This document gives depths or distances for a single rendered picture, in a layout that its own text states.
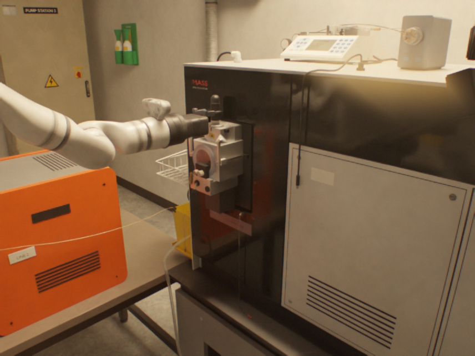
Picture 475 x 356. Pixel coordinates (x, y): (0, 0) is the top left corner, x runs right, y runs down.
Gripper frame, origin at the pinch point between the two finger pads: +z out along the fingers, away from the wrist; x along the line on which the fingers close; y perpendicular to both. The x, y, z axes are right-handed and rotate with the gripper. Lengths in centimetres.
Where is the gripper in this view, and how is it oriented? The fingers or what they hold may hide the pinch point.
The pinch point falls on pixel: (217, 110)
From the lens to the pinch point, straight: 100.3
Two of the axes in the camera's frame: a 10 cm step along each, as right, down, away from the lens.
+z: 7.1, -2.5, 6.6
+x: 7.1, 2.4, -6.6
